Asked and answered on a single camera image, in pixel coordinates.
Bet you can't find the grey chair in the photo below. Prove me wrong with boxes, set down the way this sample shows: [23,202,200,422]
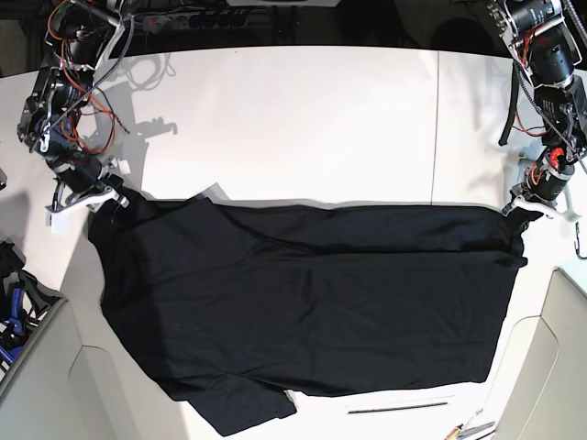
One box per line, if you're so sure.
[1,300,139,440]
[481,269,586,439]

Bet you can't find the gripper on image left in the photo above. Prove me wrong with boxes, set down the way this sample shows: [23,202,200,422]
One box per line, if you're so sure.
[46,153,129,215]

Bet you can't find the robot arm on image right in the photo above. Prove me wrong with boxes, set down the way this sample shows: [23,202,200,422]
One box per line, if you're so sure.
[487,0,586,218]

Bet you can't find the grey chair back left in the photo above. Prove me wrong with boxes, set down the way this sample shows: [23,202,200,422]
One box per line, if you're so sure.
[1,300,139,440]

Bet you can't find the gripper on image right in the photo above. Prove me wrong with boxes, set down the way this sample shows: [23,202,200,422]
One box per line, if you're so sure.
[502,153,579,224]

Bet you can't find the blue and black clutter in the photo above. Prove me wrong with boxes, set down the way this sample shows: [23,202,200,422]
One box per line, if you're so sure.
[1,241,61,376]

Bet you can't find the black T-shirt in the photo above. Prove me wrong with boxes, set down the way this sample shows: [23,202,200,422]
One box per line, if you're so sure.
[88,190,535,436]

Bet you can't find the grey chair back right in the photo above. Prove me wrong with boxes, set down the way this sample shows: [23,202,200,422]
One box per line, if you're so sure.
[481,269,586,439]

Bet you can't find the tools at bottom edge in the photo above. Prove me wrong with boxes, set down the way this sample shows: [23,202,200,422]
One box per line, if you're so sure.
[444,409,496,440]

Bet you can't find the white wrist camera, image left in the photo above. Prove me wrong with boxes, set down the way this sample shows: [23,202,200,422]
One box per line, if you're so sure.
[45,207,70,235]

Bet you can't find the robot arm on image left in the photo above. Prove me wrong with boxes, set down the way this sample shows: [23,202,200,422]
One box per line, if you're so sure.
[17,1,138,216]

